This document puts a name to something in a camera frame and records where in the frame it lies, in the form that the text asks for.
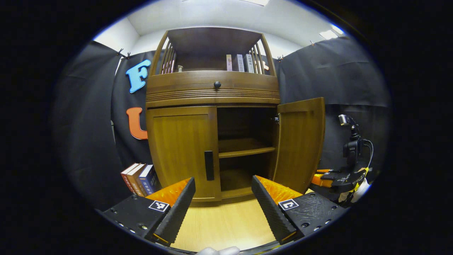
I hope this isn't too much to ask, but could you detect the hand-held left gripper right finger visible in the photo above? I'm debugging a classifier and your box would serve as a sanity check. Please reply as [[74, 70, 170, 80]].
[[251, 175, 349, 245]]

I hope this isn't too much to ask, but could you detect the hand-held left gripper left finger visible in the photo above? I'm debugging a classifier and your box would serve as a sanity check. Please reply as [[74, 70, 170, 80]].
[[101, 177, 196, 247]]

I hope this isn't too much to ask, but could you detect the wooden cabinet door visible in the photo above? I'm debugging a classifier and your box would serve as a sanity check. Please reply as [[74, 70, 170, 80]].
[[146, 106, 222, 202], [272, 97, 326, 194]]

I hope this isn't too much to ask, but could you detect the wooden double-door shoe cabinet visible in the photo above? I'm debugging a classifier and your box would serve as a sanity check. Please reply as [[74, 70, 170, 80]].
[[145, 27, 326, 203]]

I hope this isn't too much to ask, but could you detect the blue book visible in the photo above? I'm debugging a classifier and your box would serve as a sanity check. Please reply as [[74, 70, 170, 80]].
[[137, 164, 158, 196]]

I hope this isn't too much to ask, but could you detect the red book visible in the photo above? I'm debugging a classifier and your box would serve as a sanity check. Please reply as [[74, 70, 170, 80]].
[[120, 163, 141, 194]]

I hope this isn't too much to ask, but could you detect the small ceiling light panel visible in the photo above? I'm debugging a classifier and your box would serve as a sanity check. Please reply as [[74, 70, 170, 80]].
[[319, 25, 344, 40]]

